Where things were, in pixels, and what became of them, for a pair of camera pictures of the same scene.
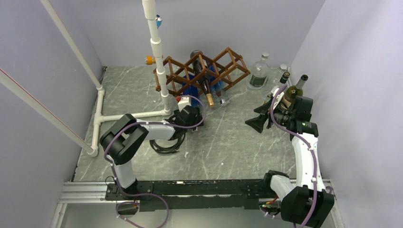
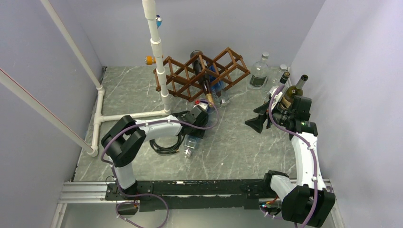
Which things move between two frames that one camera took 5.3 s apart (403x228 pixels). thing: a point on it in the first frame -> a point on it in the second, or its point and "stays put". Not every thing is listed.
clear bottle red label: [259, 73] stays put
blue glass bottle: [216, 84] stays put
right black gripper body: [265, 115] stays put
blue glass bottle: [191, 90] -> [189, 144]
